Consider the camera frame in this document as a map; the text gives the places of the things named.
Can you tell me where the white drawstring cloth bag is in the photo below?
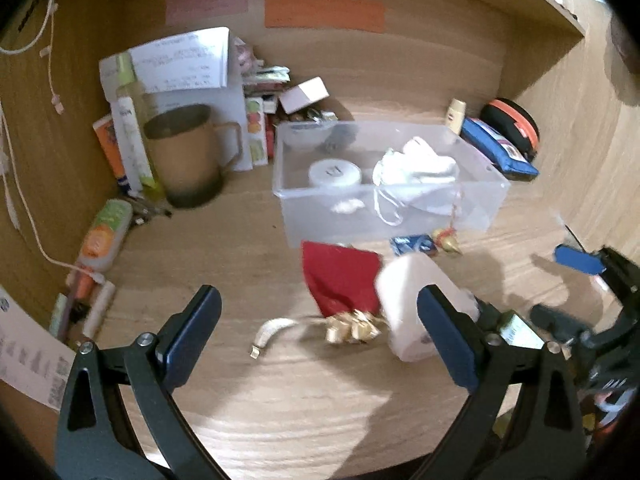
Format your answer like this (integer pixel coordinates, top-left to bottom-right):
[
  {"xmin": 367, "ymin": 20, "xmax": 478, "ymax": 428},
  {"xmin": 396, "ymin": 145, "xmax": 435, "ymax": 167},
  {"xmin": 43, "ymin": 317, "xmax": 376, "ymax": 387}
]
[{"xmin": 371, "ymin": 136, "xmax": 460, "ymax": 226}]

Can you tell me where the white tissue roll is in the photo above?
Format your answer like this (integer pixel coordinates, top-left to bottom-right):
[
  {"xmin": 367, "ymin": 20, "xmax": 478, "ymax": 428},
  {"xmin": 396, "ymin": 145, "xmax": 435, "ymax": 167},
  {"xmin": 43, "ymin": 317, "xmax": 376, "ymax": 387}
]
[{"xmin": 374, "ymin": 252, "xmax": 480, "ymax": 363}]

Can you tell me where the cream small bottle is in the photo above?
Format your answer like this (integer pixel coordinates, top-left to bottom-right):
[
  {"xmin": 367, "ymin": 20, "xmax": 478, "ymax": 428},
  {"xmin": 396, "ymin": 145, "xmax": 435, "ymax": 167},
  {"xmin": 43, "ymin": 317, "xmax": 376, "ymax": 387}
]
[{"xmin": 445, "ymin": 99, "xmax": 466, "ymax": 136}]

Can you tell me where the clear plastic storage bin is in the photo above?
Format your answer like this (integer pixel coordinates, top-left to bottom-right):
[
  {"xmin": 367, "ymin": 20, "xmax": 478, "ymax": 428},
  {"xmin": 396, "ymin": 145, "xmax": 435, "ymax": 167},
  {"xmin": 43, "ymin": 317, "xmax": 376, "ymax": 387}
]
[{"xmin": 273, "ymin": 122, "xmax": 510, "ymax": 247}]

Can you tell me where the dark green glass bottle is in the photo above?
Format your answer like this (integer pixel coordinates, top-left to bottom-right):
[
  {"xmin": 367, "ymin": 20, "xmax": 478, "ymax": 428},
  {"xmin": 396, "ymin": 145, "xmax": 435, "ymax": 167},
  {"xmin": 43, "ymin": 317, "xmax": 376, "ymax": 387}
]
[{"xmin": 476, "ymin": 299, "xmax": 544, "ymax": 350}]

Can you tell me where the red velvet pouch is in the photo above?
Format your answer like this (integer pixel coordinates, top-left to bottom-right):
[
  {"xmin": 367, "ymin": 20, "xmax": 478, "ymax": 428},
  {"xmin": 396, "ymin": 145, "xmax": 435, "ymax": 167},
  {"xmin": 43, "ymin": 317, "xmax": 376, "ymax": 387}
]
[{"xmin": 300, "ymin": 242, "xmax": 382, "ymax": 318}]

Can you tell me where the green orange tube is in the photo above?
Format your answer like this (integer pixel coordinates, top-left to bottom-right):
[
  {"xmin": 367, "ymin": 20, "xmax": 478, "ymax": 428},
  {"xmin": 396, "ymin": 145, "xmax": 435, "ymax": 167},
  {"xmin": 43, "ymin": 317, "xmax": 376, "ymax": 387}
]
[{"xmin": 77, "ymin": 198, "xmax": 134, "ymax": 272}]

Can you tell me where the blue pencil case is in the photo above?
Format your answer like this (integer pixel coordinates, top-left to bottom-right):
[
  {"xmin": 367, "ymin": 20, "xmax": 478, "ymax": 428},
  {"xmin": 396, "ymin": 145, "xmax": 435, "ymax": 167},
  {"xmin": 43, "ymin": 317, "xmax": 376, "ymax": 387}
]
[{"xmin": 460, "ymin": 118, "xmax": 539, "ymax": 181}]

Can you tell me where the orange carton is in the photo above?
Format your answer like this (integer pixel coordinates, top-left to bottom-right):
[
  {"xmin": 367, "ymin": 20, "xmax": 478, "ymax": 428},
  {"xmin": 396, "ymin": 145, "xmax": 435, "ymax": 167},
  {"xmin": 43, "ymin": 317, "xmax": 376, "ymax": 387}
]
[{"xmin": 92, "ymin": 114, "xmax": 130, "ymax": 195}]

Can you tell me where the white paper sheet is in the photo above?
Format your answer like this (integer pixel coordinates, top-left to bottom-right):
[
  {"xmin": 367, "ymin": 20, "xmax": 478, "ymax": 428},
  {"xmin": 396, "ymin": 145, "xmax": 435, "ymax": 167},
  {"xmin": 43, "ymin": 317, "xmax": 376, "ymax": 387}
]
[{"xmin": 129, "ymin": 27, "xmax": 230, "ymax": 94}]

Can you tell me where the fruit pattern box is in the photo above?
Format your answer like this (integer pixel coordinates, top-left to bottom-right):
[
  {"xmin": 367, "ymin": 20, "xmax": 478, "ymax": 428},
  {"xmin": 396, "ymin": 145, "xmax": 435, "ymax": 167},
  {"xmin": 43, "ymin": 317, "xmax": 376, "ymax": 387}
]
[{"xmin": 245, "ymin": 96, "xmax": 268, "ymax": 166}]

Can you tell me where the white receipt paper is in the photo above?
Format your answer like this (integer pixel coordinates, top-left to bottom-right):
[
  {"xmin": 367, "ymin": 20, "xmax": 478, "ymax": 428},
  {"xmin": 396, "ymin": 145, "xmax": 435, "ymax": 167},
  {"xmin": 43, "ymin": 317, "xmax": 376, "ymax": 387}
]
[{"xmin": 0, "ymin": 288, "xmax": 75, "ymax": 412}]

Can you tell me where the black orange round case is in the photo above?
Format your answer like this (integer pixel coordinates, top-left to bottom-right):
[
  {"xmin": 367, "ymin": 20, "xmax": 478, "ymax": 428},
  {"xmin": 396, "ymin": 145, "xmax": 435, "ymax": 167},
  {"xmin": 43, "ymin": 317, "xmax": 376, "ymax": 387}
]
[{"xmin": 480, "ymin": 98, "xmax": 540, "ymax": 162}]

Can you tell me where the small white cardboard box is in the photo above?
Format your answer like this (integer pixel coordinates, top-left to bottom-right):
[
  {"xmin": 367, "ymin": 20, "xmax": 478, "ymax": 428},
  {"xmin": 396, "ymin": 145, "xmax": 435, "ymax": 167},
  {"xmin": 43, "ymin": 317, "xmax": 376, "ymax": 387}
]
[{"xmin": 279, "ymin": 77, "xmax": 330, "ymax": 114}]

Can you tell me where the orange sticky note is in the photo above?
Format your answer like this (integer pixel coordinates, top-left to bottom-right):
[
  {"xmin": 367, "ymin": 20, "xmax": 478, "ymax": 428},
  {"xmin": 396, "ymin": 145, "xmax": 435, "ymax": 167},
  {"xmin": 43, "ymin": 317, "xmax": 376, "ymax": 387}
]
[{"xmin": 264, "ymin": 0, "xmax": 386, "ymax": 34}]

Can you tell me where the blue small packet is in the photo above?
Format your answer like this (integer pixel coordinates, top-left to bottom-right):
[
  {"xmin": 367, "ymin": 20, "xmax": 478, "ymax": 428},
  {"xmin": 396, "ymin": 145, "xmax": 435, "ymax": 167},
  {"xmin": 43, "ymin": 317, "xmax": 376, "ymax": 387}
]
[{"xmin": 390, "ymin": 234, "xmax": 438, "ymax": 256}]

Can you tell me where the white cable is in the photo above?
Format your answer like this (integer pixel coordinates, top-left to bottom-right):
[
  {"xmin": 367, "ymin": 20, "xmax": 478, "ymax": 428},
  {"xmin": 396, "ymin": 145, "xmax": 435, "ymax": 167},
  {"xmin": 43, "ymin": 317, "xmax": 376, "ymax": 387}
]
[{"xmin": 0, "ymin": 0, "xmax": 106, "ymax": 281}]

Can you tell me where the tall white green bottle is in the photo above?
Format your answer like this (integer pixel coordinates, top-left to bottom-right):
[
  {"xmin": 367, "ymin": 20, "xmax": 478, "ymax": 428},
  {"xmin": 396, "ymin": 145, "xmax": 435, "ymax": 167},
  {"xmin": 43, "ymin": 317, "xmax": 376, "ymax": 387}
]
[{"xmin": 113, "ymin": 51, "xmax": 165, "ymax": 203}]

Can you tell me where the brown mug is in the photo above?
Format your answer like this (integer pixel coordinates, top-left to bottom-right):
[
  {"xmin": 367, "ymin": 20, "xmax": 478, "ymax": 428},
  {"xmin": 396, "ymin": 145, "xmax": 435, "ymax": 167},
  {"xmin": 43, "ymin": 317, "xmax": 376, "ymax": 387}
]
[{"xmin": 143, "ymin": 104, "xmax": 243, "ymax": 209}]

